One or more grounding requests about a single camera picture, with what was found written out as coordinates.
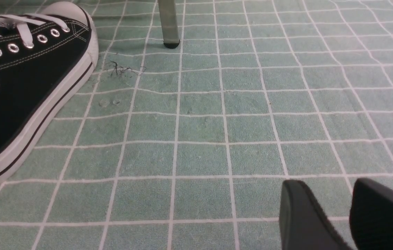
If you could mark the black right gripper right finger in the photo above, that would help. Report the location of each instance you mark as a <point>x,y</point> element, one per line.
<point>371,215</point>

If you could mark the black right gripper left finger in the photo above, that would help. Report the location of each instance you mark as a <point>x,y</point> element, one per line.
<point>303,224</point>

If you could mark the green checkered floor mat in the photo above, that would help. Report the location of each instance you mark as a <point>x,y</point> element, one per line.
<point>192,153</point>

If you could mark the right black canvas sneaker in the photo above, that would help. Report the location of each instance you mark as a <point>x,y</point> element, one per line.
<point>45,58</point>

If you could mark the black thread tuft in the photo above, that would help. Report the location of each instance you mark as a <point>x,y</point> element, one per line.
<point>117,70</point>

